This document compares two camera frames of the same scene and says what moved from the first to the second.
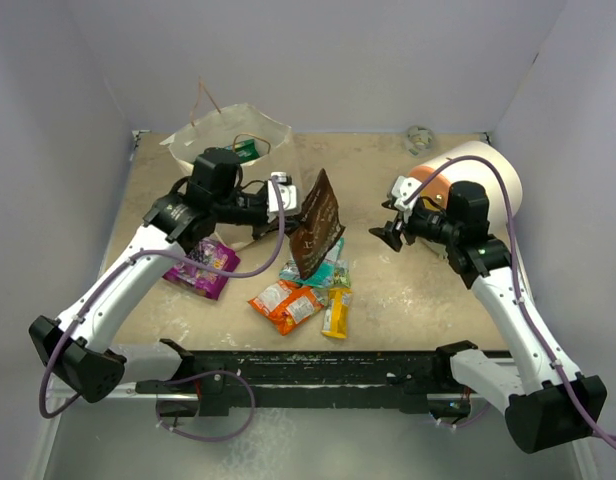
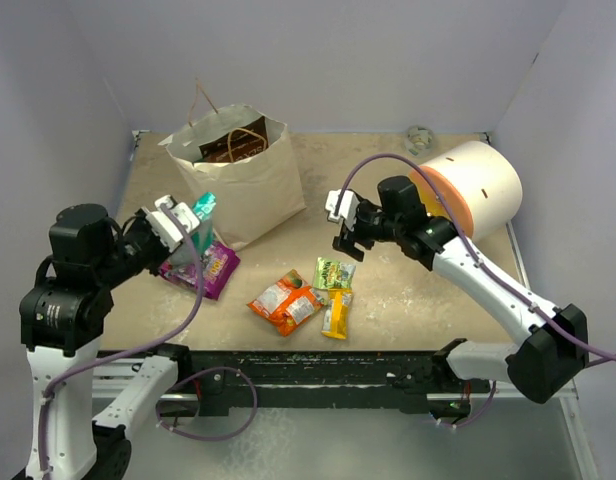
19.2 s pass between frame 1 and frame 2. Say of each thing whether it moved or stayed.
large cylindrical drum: stayed
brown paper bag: stayed
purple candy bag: stayed
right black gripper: moved
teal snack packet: moved
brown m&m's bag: moved
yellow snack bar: stayed
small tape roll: stayed
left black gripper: moved
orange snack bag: stayed
